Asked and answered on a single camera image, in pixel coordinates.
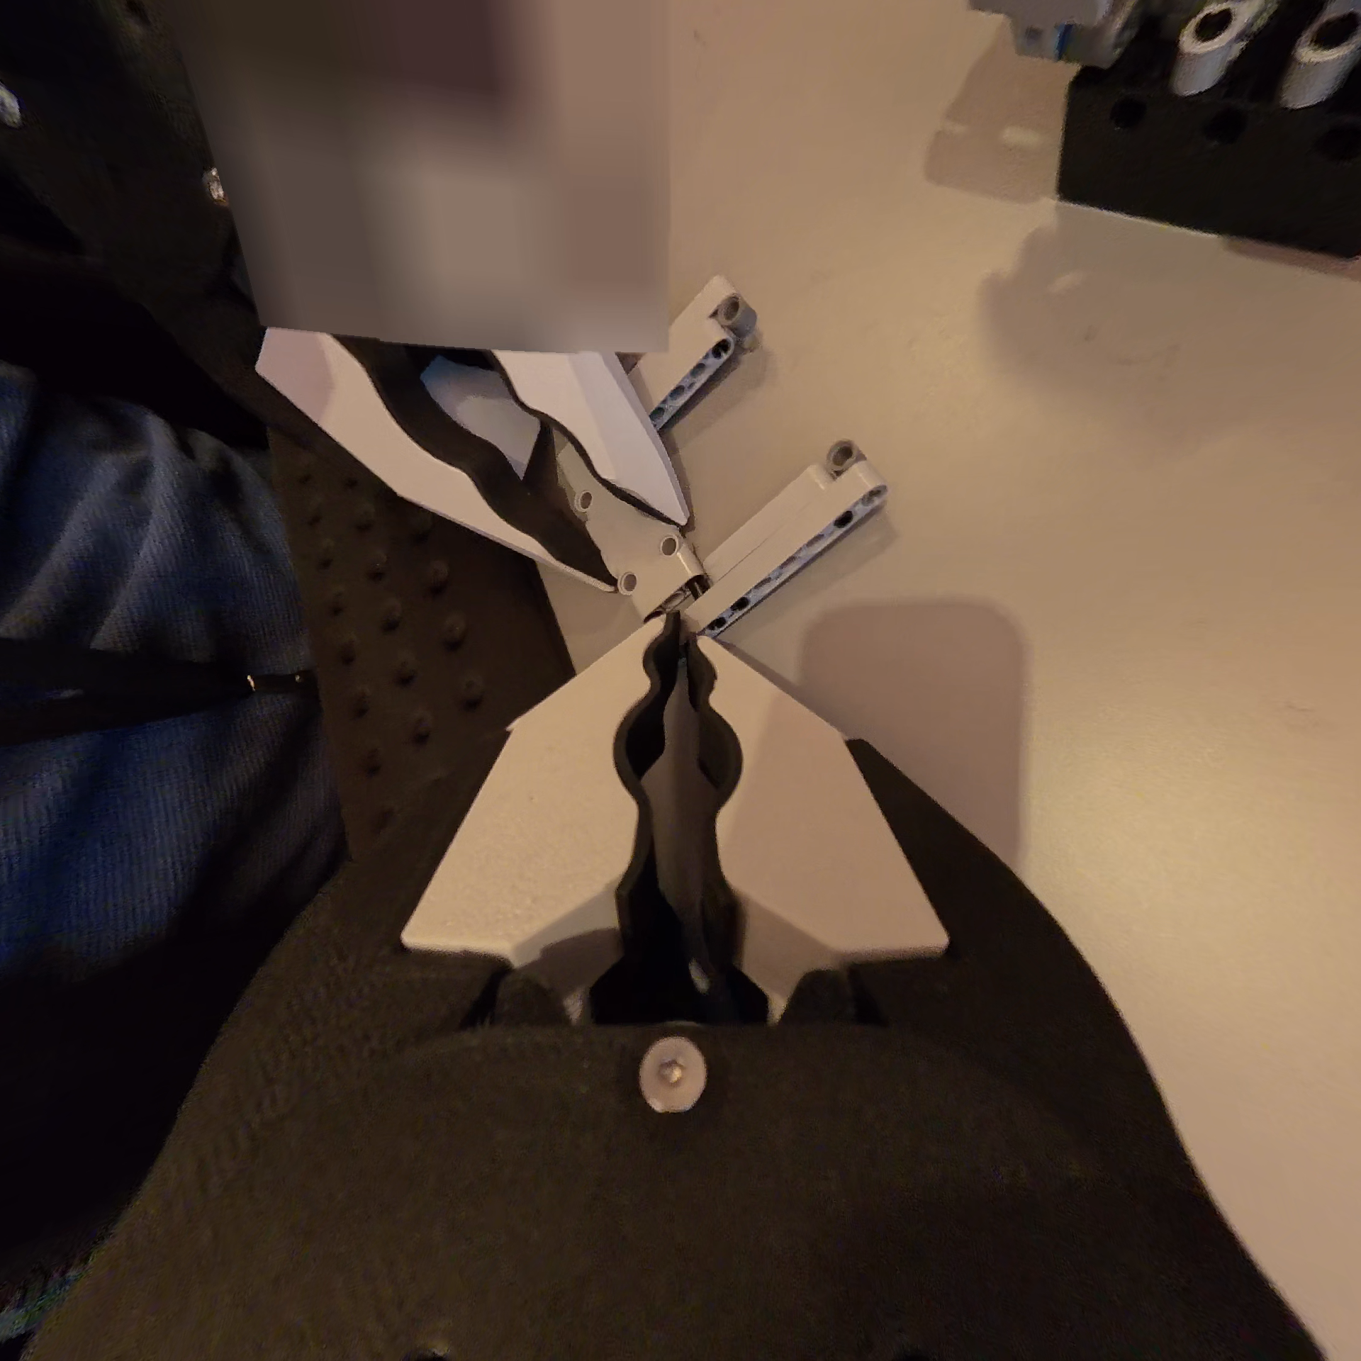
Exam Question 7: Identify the black strap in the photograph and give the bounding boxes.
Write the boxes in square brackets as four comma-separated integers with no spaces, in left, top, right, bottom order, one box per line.
[0,638,319,736]

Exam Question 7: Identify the grey and black toy vehicle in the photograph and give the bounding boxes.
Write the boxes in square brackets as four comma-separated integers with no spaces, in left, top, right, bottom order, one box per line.
[967,0,1361,259]

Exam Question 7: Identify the short grey holed beam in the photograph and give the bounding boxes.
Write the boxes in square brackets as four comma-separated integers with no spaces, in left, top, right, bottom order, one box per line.
[701,462,840,575]

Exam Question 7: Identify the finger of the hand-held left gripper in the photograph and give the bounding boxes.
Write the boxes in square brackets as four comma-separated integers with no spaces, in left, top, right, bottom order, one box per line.
[256,328,620,596]
[420,350,692,529]

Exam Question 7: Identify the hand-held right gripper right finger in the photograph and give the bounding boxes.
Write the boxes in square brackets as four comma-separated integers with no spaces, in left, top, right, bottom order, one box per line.
[684,632,949,966]

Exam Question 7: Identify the person's grey trousers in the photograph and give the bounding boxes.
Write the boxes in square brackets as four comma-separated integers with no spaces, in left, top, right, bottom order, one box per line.
[0,359,348,993]

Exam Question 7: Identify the grey rectangular holed panel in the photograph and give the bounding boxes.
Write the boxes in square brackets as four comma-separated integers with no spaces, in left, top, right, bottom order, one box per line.
[552,273,764,623]

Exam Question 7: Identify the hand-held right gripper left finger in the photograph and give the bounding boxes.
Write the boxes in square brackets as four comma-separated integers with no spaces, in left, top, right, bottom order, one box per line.
[401,615,682,972]

